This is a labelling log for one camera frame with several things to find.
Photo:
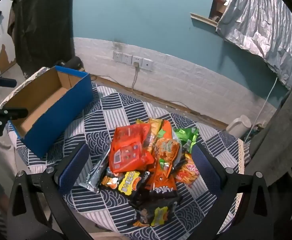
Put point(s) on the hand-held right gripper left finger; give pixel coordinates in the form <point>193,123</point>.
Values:
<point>73,166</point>

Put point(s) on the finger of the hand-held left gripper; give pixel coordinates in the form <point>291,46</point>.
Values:
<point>8,82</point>
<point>15,113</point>

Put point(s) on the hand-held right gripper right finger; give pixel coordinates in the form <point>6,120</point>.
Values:
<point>206,170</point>

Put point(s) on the silver foil snack packet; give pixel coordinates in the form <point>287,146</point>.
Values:
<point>96,172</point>

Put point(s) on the orange green snack packet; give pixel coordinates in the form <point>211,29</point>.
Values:
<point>167,150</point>

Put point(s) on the blue cardboard box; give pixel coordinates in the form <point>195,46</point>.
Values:
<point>61,120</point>

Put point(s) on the orange black snack packet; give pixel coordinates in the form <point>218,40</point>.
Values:
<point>160,185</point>

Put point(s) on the large orange-red snack packet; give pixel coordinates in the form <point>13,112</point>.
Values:
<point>128,150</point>

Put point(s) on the black yellow snack packet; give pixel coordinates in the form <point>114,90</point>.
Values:
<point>130,183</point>
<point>158,213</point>

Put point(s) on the orange fries snack packet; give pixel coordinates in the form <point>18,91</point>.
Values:
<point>189,171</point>

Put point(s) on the white kettle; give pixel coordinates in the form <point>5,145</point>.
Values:
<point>238,127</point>

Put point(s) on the black round object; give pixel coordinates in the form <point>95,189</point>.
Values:
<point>71,62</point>

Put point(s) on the orange yellow snack packet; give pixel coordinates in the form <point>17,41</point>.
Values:
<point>155,126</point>

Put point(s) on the navy white patterned blanket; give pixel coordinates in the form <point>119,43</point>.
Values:
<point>116,110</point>

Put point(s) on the grey hanging cloth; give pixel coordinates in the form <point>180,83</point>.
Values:
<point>280,130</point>

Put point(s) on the wooden window sill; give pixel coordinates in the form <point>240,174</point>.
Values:
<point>203,19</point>

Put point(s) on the silver foil curtain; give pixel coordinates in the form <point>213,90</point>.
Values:
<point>260,22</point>

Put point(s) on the white wall socket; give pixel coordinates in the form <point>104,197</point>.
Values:
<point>117,56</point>
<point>148,64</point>
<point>137,60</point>
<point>127,58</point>

